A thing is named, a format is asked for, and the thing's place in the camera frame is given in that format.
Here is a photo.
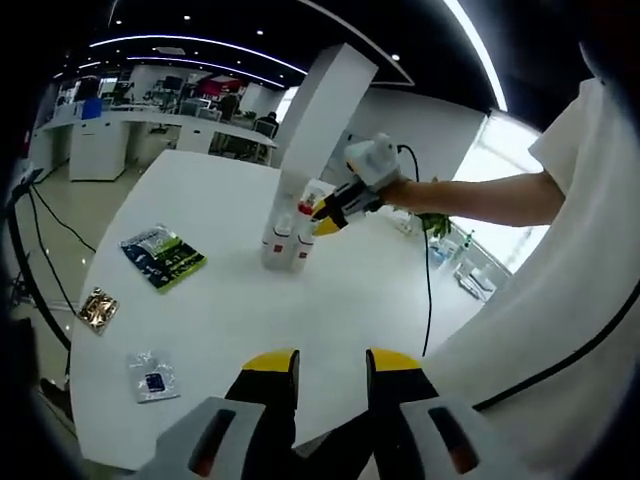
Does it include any gold skincare packet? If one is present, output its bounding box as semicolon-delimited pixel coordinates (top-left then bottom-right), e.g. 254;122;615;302
77;286;121;336

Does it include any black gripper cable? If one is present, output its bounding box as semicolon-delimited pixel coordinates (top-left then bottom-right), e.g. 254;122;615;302
397;143;434;359

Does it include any person's white shirt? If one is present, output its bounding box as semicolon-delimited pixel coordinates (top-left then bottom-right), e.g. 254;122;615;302
424;77;640;480

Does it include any person's right hand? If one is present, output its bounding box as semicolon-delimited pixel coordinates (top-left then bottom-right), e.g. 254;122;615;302
378;175;419;214

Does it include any silver skincare packet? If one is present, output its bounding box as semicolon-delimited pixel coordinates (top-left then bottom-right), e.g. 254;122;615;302
125;349;182;405

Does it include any green skincare packet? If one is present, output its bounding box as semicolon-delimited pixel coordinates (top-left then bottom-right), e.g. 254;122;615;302
118;223;208;295

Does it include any black tripod stand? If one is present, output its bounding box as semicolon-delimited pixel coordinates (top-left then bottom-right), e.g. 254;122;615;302
0;167;76;361

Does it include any white square column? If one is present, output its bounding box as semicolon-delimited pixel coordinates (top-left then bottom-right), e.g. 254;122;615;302
279;42;380;184

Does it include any long white office counter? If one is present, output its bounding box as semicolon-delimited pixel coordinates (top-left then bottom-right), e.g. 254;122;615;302
37;104;279;182

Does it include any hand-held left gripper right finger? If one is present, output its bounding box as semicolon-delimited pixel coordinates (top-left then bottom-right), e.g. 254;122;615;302
365;347;506;480

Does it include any potted green plant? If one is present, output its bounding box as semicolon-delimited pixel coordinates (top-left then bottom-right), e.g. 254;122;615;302
417;177;455;240

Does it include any white skincare bottle clear cap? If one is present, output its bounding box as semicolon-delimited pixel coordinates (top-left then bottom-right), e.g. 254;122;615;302
294;178;335;271

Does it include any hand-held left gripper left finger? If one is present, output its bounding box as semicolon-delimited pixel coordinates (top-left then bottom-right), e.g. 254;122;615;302
134;348;301;480

